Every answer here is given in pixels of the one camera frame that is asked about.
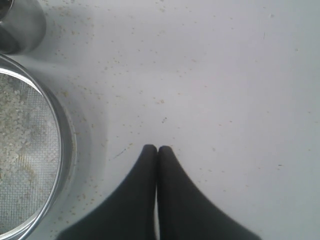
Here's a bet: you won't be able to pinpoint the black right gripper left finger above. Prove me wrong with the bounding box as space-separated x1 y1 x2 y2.
57 144 158 240

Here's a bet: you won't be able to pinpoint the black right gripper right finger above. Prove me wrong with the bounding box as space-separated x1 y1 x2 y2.
157 146 260 240

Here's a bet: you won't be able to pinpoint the round stainless steel sieve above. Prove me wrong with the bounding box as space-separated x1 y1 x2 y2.
0 55 75 240

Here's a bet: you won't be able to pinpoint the stainless steel cup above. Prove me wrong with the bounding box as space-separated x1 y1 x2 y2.
0 0 47 55

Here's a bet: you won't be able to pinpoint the white rice grains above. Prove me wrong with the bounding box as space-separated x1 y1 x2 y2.
0 73 55 181

